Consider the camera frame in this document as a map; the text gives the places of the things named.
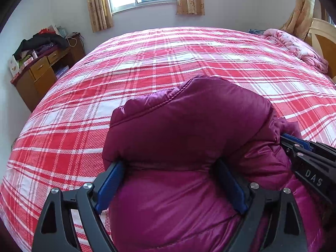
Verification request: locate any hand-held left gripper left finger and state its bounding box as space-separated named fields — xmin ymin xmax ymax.
xmin=31 ymin=160 xmax=125 ymax=252

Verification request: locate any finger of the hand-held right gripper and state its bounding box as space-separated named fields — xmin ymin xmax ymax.
xmin=280 ymin=133 xmax=311 ymax=149
xmin=280 ymin=138 xmax=297 ymax=169

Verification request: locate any long beige floral curtain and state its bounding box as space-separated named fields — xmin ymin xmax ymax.
xmin=87 ymin=0 xmax=115 ymax=33

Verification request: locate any bed with red plaid sheet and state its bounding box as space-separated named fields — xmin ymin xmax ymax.
xmin=0 ymin=26 xmax=336 ymax=252

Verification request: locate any pile of dark clothes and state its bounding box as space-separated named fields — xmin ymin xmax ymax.
xmin=13 ymin=34 xmax=69 ymax=59

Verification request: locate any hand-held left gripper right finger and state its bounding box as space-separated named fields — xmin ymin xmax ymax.
xmin=215 ymin=159 xmax=309 ymax=252

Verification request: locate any white printed box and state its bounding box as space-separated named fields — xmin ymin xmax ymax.
xmin=8 ymin=58 xmax=21 ymax=76

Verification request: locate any brown wooden desk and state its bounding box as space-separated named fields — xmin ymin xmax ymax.
xmin=10 ymin=33 xmax=86 ymax=112

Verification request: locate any cream wooden headboard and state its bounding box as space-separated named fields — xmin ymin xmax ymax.
xmin=304 ymin=18 xmax=336 ymax=85

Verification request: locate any beige curtain beside headboard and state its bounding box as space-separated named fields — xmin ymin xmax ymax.
xmin=280 ymin=0 xmax=316 ymax=41

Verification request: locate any magenta down jacket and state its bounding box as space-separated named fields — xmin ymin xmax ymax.
xmin=102 ymin=75 xmax=328 ymax=252

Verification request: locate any pink floral quilt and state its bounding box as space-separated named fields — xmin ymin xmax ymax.
xmin=263 ymin=28 xmax=329 ymax=74

